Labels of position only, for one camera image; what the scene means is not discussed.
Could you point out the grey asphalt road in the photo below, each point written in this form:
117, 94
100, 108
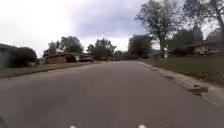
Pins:
106, 93

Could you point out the dark round tree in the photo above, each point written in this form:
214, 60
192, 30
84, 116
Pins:
140, 45

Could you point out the brown house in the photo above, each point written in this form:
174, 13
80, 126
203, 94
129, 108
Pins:
56, 59

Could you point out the tall tree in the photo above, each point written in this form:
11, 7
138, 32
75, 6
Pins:
161, 20
218, 13

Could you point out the pale concrete kerb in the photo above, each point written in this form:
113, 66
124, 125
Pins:
186, 81

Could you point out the sloping grass lawn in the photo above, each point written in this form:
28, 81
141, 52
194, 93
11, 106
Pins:
200, 66

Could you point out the large dark bush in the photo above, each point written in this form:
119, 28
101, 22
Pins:
21, 56

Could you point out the pale house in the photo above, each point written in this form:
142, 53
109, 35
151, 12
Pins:
208, 46

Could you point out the building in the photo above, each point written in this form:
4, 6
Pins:
4, 56

